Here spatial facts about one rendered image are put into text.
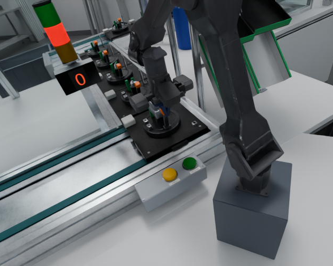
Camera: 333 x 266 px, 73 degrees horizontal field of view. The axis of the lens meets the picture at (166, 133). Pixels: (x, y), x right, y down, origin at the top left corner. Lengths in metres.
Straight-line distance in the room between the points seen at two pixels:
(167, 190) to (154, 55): 0.36
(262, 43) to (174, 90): 0.50
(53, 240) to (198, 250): 0.40
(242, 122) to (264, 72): 0.56
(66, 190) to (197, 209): 0.44
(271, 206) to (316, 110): 0.64
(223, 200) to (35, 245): 0.52
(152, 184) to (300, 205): 0.42
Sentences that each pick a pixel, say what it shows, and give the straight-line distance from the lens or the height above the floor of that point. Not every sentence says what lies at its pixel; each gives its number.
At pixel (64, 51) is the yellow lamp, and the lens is 0.74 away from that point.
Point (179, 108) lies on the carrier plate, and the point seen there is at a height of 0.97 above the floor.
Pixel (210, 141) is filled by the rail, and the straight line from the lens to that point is 0.74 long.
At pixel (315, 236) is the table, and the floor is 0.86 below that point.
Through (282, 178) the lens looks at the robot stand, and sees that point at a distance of 0.54.
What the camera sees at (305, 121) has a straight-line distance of 1.00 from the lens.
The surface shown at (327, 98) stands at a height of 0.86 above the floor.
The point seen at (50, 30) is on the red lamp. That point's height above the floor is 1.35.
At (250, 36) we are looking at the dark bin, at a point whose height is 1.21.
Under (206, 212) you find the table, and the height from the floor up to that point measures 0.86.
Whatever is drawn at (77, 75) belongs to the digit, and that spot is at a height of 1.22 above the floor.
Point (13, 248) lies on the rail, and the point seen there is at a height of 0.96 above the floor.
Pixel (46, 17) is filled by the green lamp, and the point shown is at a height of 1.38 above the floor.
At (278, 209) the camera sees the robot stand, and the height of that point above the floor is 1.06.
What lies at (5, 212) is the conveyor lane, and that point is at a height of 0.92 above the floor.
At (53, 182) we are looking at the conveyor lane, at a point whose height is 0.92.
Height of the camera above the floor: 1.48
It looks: 41 degrees down
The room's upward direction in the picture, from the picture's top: 15 degrees counter-clockwise
